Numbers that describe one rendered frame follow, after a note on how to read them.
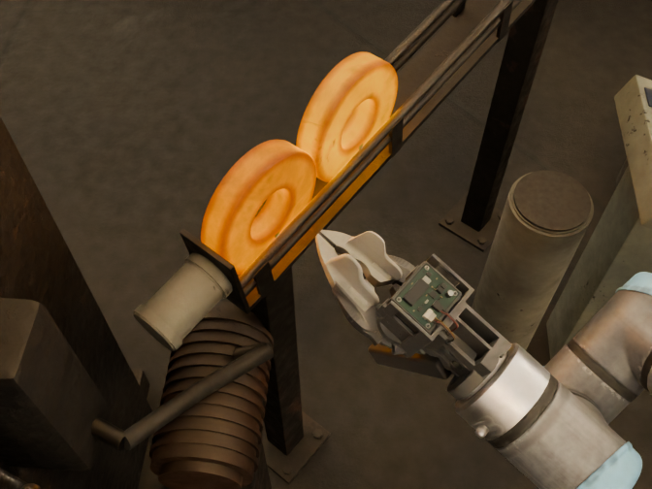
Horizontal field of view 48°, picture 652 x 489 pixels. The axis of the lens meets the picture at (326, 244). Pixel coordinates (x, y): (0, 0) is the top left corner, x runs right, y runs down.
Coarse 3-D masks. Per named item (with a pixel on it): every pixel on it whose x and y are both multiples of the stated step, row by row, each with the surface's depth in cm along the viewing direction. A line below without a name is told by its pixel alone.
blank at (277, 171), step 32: (256, 160) 73; (288, 160) 75; (224, 192) 72; (256, 192) 73; (288, 192) 79; (224, 224) 72; (256, 224) 82; (288, 224) 83; (224, 256) 75; (256, 256) 81
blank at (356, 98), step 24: (336, 72) 78; (360, 72) 78; (384, 72) 82; (312, 96) 78; (336, 96) 77; (360, 96) 80; (384, 96) 85; (312, 120) 78; (336, 120) 79; (360, 120) 87; (384, 120) 89; (312, 144) 79; (336, 144) 82; (360, 144) 87; (336, 168) 85
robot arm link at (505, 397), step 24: (504, 360) 69; (528, 360) 69; (480, 384) 68; (504, 384) 67; (528, 384) 67; (456, 408) 71; (480, 408) 68; (504, 408) 67; (528, 408) 66; (480, 432) 68; (504, 432) 67
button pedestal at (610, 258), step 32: (640, 96) 101; (640, 128) 99; (640, 160) 98; (640, 192) 96; (608, 224) 116; (640, 224) 105; (608, 256) 115; (640, 256) 111; (576, 288) 130; (608, 288) 119; (544, 320) 150; (576, 320) 129; (544, 352) 146
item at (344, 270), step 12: (324, 240) 74; (324, 252) 73; (324, 264) 73; (336, 264) 72; (348, 264) 70; (336, 276) 73; (348, 276) 71; (360, 276) 70; (348, 288) 72; (360, 288) 71; (372, 288) 73; (360, 300) 72; (372, 300) 71
